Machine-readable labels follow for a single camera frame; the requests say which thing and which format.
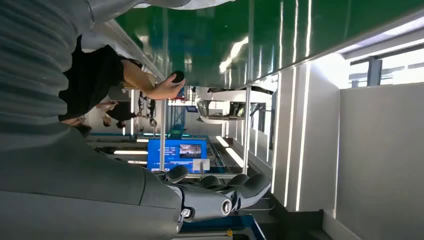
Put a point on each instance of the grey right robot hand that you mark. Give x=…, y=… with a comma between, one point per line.
x=82, y=185

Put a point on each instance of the green conveyor belt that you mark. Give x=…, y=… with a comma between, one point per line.
x=265, y=33

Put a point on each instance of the person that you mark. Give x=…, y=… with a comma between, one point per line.
x=89, y=79
x=117, y=112

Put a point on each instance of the blue display screen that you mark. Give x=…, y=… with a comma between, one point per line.
x=175, y=152

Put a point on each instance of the white pillar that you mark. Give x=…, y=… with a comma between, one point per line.
x=304, y=132

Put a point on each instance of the blue tray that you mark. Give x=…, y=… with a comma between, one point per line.
x=232, y=227

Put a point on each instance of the silver metal post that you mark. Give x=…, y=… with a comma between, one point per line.
x=162, y=132
x=246, y=132

